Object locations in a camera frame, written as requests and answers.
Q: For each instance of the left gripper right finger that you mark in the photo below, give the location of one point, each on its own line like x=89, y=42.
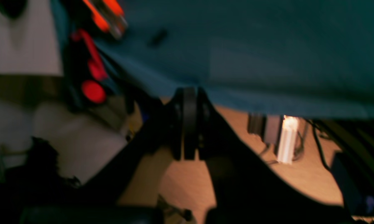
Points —
x=247, y=191

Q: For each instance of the orange utility knife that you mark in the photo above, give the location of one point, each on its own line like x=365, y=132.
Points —
x=108, y=16

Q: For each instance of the tiny black part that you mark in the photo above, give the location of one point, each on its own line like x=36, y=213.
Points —
x=158, y=38

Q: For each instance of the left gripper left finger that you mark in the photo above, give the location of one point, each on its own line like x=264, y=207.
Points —
x=36, y=194

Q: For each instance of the blue table cloth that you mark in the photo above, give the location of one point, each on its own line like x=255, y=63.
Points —
x=309, y=58

